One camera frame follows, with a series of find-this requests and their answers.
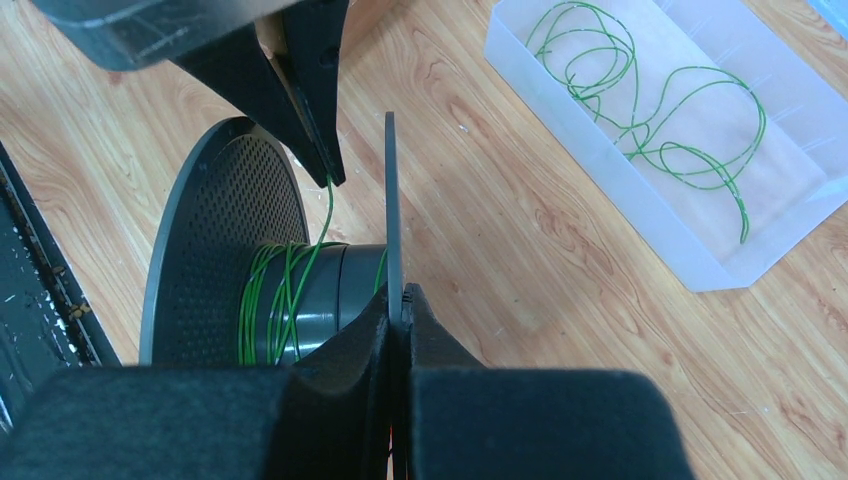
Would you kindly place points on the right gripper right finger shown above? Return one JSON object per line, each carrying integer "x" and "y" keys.
{"x": 470, "y": 421}

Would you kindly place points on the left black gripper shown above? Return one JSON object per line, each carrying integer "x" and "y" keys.
{"x": 213, "y": 42}

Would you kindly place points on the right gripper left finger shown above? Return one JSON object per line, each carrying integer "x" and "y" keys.
{"x": 325, "y": 417}

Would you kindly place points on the dark grey spool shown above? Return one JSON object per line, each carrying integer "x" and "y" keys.
{"x": 236, "y": 281}

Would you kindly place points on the translucent plastic bin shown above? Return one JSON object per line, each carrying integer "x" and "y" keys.
{"x": 716, "y": 141}

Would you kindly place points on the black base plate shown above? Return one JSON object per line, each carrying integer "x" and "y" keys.
{"x": 47, "y": 323}

